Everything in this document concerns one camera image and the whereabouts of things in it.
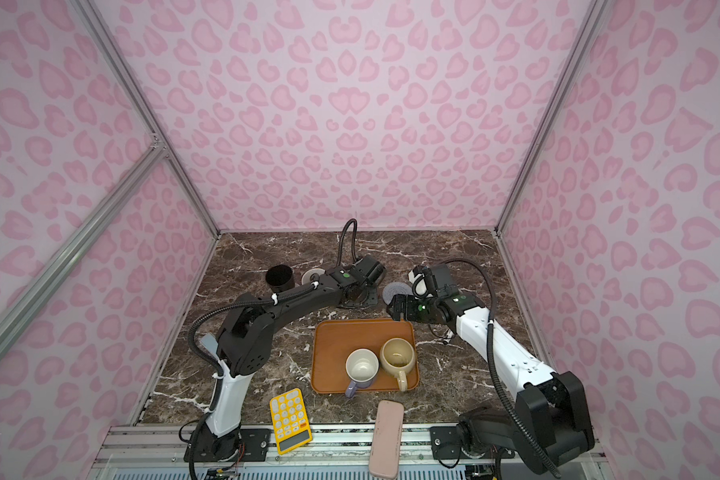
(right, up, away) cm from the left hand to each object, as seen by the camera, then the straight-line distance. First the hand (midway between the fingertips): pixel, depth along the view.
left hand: (374, 296), depth 93 cm
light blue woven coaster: (+7, +2, +7) cm, 10 cm away
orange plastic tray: (-12, -13, -2) cm, 18 cm away
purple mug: (-4, -19, -8) cm, 21 cm away
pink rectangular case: (+2, -34, -22) cm, 41 cm away
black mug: (-29, +6, -1) cm, 30 cm away
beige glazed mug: (+7, -16, -7) cm, 19 cm away
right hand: (+8, -2, -10) cm, 13 cm away
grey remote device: (-48, -13, -6) cm, 50 cm away
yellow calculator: (-22, -29, -17) cm, 40 cm away
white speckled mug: (-20, +6, +3) cm, 21 cm away
